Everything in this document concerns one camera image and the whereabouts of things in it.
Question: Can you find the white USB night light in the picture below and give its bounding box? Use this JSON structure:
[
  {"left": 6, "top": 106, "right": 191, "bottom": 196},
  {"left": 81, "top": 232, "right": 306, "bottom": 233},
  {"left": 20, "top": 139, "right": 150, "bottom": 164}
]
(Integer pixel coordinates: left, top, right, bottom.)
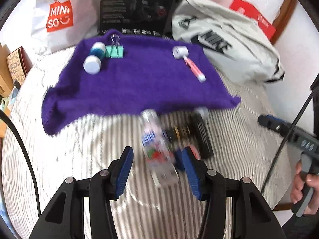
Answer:
[{"left": 194, "top": 107, "right": 209, "bottom": 119}]

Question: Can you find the black lipstick tube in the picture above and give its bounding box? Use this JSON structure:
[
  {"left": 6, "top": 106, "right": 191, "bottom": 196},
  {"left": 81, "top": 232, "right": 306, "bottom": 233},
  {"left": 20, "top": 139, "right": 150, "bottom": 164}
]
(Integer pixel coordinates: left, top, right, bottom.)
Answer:
[{"left": 190, "top": 112, "right": 214, "bottom": 159}]

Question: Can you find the pink pen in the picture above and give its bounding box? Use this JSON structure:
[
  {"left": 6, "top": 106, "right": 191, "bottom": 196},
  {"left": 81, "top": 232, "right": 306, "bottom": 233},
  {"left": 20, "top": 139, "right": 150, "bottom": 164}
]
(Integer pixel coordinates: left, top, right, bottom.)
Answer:
[{"left": 183, "top": 56, "right": 206, "bottom": 83}]

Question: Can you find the clear candy bottle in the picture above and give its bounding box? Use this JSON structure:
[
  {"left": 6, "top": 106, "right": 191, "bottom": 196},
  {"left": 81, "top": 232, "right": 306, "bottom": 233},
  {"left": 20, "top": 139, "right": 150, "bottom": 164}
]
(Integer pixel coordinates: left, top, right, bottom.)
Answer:
[{"left": 141, "top": 109, "right": 179, "bottom": 188}]

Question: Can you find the white tape roll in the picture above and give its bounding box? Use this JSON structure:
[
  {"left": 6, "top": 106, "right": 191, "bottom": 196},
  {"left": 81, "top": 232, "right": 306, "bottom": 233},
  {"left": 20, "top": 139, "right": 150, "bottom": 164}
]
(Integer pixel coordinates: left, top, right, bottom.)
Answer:
[{"left": 172, "top": 46, "right": 189, "bottom": 59}]

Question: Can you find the white and blue cylinder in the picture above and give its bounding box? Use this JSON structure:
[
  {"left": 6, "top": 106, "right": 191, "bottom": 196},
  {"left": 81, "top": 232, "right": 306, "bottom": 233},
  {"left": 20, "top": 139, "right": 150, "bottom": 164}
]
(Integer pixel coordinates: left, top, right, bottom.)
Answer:
[{"left": 83, "top": 42, "right": 106, "bottom": 75}]

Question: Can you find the teal binder clip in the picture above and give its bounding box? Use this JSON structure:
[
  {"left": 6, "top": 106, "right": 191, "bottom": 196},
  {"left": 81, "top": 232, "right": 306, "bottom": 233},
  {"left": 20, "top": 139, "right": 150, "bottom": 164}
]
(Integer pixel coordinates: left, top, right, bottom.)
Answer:
[{"left": 105, "top": 34, "right": 124, "bottom": 58}]

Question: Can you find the blue orange small container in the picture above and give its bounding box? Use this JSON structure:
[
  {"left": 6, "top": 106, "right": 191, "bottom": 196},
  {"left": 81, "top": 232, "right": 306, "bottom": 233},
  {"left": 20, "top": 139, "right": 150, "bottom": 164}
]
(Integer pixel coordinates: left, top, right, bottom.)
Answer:
[{"left": 174, "top": 145, "right": 201, "bottom": 172}]

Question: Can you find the person's right hand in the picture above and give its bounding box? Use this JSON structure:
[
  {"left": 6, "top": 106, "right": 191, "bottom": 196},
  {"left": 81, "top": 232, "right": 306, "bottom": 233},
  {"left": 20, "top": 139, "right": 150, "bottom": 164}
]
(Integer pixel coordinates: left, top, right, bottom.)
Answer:
[{"left": 290, "top": 160, "right": 319, "bottom": 215}]

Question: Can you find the striped bed cover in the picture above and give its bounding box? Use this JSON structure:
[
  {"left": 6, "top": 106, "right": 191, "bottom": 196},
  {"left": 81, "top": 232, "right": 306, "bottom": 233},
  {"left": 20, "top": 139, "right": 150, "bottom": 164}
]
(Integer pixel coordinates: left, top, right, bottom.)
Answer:
[{"left": 1, "top": 47, "right": 282, "bottom": 238}]

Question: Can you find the grey Nike bag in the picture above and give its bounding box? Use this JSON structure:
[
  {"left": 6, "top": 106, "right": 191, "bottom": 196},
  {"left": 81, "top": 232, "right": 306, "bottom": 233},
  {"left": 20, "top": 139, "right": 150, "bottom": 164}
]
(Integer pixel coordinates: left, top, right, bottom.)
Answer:
[{"left": 172, "top": 0, "right": 284, "bottom": 83}]

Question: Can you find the small red paper bag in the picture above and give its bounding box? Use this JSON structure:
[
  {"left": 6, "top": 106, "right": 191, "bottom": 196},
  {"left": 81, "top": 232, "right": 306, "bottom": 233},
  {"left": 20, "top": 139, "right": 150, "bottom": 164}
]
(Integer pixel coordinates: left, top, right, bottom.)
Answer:
[{"left": 229, "top": 0, "right": 276, "bottom": 40}]

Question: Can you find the purple towel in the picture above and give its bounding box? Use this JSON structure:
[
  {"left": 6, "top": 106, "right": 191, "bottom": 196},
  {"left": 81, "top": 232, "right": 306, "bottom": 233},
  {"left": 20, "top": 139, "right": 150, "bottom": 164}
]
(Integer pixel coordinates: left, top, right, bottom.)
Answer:
[{"left": 42, "top": 30, "right": 241, "bottom": 135}]

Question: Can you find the patterned book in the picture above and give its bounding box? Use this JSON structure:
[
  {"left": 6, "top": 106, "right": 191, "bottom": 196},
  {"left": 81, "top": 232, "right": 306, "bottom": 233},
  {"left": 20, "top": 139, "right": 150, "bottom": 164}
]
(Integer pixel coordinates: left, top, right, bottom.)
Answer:
[{"left": 7, "top": 46, "right": 32, "bottom": 85}]

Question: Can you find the black headset box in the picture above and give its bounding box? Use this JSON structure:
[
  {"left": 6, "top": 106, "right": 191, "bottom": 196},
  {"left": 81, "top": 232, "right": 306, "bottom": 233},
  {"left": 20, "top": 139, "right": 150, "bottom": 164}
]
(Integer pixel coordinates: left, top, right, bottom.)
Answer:
[{"left": 99, "top": 0, "right": 174, "bottom": 37}]

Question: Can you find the white Miniso plastic bag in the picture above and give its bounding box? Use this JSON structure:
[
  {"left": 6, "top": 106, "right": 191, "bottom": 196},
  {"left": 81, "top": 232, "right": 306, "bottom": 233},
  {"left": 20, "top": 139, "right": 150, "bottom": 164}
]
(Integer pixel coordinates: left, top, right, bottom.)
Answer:
[{"left": 31, "top": 0, "right": 98, "bottom": 56}]

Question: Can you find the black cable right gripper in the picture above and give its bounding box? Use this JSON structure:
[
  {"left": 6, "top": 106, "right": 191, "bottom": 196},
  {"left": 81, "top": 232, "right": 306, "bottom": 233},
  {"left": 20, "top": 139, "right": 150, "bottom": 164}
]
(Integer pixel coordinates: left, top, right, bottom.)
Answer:
[{"left": 260, "top": 73, "right": 319, "bottom": 195}]

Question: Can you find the black cable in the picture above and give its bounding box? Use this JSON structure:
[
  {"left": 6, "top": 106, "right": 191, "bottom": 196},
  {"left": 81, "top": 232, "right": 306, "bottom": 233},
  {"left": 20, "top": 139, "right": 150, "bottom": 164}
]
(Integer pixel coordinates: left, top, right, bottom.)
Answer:
[{"left": 0, "top": 109, "right": 42, "bottom": 217}]

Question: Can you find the wooden bed post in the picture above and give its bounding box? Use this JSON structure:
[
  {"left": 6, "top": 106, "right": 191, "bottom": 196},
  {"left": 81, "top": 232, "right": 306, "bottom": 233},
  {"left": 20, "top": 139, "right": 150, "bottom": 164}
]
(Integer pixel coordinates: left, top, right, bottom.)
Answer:
[{"left": 270, "top": 0, "right": 297, "bottom": 45}]

